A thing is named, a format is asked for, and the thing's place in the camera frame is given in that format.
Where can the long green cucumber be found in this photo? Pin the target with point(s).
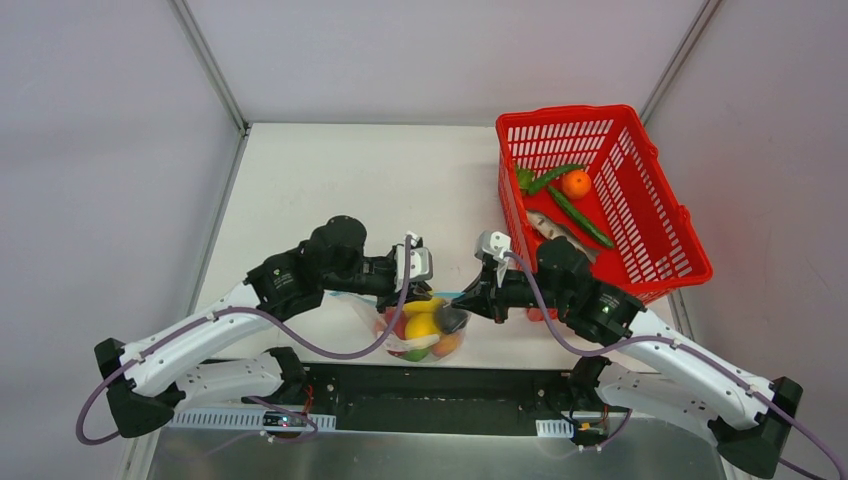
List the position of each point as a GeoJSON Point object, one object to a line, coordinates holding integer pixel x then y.
{"type": "Point", "coordinates": [580, 219]}

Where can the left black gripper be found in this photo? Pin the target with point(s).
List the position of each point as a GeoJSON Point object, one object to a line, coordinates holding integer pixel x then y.
{"type": "Point", "coordinates": [411, 291]}

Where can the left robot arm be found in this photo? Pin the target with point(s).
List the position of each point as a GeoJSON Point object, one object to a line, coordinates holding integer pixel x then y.
{"type": "Point", "coordinates": [148, 381]}

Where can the green lettuce leaf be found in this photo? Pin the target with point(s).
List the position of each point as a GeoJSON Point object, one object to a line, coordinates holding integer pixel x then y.
{"type": "Point", "coordinates": [525, 178]}

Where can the yellow corn cob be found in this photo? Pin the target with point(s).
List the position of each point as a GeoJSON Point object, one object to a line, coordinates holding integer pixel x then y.
{"type": "Point", "coordinates": [430, 306]}

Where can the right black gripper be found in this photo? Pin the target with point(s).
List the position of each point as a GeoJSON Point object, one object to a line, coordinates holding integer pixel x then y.
{"type": "Point", "coordinates": [486, 292]}

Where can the peach fruit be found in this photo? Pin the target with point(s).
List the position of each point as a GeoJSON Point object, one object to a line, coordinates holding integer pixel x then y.
{"type": "Point", "coordinates": [447, 345]}

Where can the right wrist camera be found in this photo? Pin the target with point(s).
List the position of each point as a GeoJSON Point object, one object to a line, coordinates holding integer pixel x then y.
{"type": "Point", "coordinates": [494, 245]}

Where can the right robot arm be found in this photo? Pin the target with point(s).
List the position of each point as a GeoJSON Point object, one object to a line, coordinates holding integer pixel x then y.
{"type": "Point", "coordinates": [630, 358]}

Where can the green lime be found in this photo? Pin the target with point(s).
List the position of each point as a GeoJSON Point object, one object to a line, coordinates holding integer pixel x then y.
{"type": "Point", "coordinates": [416, 355]}

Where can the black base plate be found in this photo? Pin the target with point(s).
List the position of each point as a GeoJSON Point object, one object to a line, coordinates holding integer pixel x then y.
{"type": "Point", "coordinates": [398, 399]}

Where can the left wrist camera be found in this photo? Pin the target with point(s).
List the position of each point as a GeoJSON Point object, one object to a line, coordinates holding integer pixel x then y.
{"type": "Point", "coordinates": [413, 261]}

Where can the red plastic basket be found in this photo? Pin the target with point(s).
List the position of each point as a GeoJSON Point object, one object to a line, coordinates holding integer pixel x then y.
{"type": "Point", "coordinates": [656, 249]}

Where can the clear zip top bag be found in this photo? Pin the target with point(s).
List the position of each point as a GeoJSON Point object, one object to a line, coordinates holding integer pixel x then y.
{"type": "Point", "coordinates": [365, 308]}

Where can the yellow lemon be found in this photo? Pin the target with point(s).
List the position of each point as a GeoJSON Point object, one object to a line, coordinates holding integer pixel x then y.
{"type": "Point", "coordinates": [421, 325]}

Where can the dark purple passion fruit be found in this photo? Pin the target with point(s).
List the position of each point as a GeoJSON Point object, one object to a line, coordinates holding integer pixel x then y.
{"type": "Point", "coordinates": [450, 320]}

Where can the toy grey fish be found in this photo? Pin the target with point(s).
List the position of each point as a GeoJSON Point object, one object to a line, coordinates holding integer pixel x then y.
{"type": "Point", "coordinates": [549, 229]}

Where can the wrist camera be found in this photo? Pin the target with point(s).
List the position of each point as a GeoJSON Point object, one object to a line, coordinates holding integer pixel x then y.
{"type": "Point", "coordinates": [413, 261]}
{"type": "Point", "coordinates": [494, 245]}

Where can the red chili pepper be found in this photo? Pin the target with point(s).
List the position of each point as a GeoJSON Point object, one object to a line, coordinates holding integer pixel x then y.
{"type": "Point", "coordinates": [399, 321]}

